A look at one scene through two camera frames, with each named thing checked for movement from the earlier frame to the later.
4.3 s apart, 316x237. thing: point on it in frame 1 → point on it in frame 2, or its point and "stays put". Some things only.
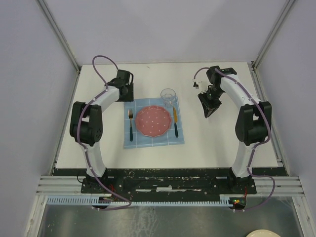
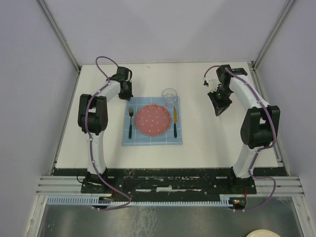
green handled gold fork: [131, 115] stays put
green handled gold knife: [176, 120] stays put
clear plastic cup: [168, 96] stays put
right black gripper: [209, 107] → [219, 107]
